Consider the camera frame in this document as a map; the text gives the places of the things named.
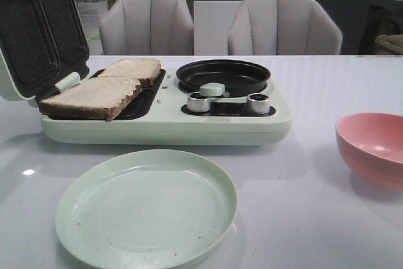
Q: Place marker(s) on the white bread slice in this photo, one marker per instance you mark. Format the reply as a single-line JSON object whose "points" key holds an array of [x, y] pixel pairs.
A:
{"points": [[145, 70], [99, 98]]}

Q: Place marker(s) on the pink bowl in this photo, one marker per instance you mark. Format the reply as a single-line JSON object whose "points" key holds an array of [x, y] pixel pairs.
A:
{"points": [[371, 146]]}

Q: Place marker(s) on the mint green sandwich maker lid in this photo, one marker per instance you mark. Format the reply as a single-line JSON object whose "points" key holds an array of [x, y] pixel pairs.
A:
{"points": [[43, 48]]}

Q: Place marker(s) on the mint green breakfast maker base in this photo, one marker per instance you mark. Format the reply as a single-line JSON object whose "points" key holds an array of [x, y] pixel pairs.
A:
{"points": [[166, 124]]}

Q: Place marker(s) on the left silver control knob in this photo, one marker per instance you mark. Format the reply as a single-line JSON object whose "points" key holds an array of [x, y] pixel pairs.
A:
{"points": [[197, 103]]}

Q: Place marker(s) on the silver control knob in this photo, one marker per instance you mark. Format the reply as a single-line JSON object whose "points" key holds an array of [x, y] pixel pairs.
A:
{"points": [[197, 103], [258, 103]]}

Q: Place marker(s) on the black round frying pan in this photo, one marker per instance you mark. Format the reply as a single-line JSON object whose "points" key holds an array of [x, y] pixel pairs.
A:
{"points": [[239, 77]]}

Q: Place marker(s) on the right silver control knob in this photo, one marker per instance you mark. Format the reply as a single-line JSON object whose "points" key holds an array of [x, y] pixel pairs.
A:
{"points": [[258, 103]]}

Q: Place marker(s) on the mint green round plate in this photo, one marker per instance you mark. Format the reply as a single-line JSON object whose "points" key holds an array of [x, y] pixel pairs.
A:
{"points": [[157, 208]]}

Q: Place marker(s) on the left grey upholstered chair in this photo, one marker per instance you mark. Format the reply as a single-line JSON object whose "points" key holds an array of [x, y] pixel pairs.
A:
{"points": [[147, 27]]}

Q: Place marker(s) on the grey upholstered chair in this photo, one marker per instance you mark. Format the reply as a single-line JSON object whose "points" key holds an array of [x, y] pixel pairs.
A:
{"points": [[147, 27], [283, 27]]}

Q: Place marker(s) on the right grey upholstered chair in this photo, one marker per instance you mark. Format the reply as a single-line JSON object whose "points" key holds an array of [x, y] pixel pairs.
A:
{"points": [[283, 27]]}

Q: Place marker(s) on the white cabinet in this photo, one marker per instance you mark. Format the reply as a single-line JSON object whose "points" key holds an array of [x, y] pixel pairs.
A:
{"points": [[212, 21]]}

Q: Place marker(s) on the dark grey counter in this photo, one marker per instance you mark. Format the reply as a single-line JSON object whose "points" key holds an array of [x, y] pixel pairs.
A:
{"points": [[361, 21]]}

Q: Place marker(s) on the beige cushion at right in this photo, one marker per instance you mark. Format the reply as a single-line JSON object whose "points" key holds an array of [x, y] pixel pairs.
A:
{"points": [[391, 43]]}

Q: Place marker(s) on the mint green pan handle knob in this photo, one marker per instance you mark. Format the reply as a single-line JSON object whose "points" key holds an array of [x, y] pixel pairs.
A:
{"points": [[212, 89]]}

